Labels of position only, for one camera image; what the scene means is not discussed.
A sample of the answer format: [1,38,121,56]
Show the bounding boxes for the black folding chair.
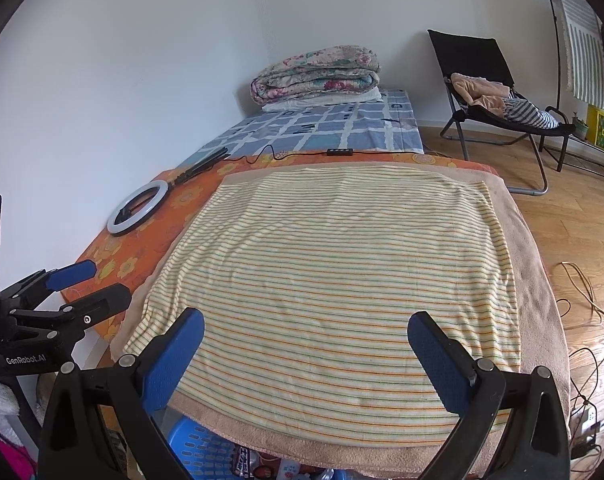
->
[428,29,575,196]

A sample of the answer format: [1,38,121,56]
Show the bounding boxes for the floor cables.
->
[554,260,604,461]

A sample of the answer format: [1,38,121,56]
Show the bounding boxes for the snickers candy wrapper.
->
[230,445,260,479]

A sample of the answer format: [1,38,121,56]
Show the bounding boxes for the folded floral quilt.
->
[250,44,380,105]

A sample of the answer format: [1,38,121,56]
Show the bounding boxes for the black inline cable remote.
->
[326,148,354,156]

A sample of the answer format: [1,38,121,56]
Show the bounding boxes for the beige towel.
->
[110,160,572,480]

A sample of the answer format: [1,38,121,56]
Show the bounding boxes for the orange floral bed sheet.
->
[61,148,501,340]

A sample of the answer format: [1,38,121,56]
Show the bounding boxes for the yellow striped towel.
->
[123,164,524,449]

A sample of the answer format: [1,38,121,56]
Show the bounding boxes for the black clothes rack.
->
[535,0,604,181]

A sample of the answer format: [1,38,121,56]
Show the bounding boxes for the clothes on chair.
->
[450,73,559,129]

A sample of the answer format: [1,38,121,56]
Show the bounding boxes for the striped hanging cloth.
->
[554,0,604,108]

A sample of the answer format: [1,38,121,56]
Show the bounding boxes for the white ring light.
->
[106,180,171,236]

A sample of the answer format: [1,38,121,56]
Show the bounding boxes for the blue plastic laundry basket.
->
[166,415,334,480]

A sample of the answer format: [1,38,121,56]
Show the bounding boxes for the red box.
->
[251,452,316,479]

